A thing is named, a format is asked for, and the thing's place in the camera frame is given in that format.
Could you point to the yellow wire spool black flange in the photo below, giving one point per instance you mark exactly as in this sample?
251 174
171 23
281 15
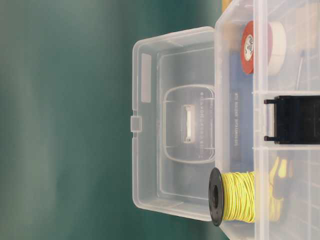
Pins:
231 196

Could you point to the white tape roll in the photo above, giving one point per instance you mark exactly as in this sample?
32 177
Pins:
277 48

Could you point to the clear plastic toolbox body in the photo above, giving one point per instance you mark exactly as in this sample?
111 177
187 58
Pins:
265 49

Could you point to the blue grey flat box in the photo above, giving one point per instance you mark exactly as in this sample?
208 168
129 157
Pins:
241 117

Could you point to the red tape roll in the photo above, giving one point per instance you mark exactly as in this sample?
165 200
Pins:
247 48

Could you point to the clear plastic toolbox lid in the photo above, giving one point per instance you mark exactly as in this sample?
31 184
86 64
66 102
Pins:
173 122

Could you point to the yellow black handled screwdriver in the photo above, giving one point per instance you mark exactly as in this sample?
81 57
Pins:
280 186

